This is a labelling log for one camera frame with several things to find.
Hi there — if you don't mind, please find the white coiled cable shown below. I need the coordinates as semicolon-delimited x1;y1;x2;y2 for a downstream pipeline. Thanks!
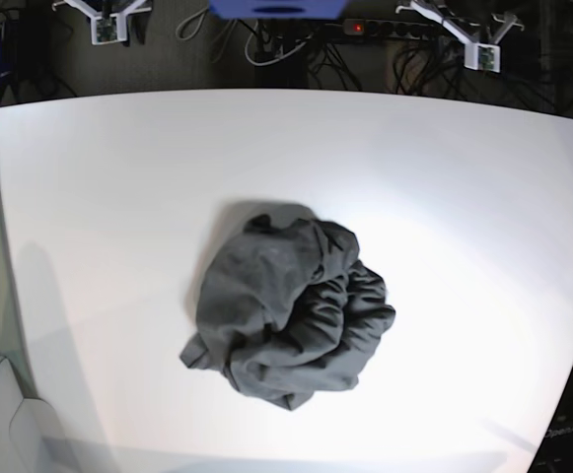
243;32;310;67

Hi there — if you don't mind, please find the blue box overhead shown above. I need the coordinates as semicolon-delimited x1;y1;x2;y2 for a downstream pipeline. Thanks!
208;0;347;20

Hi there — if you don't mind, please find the grey bin corner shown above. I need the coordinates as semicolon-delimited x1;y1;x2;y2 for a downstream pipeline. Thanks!
0;358;79;472

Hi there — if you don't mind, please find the dark grey t-shirt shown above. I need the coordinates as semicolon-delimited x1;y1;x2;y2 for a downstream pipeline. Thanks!
179;215;395;411

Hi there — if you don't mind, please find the black power strip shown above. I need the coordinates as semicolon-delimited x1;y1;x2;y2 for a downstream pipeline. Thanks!
342;19;440;40

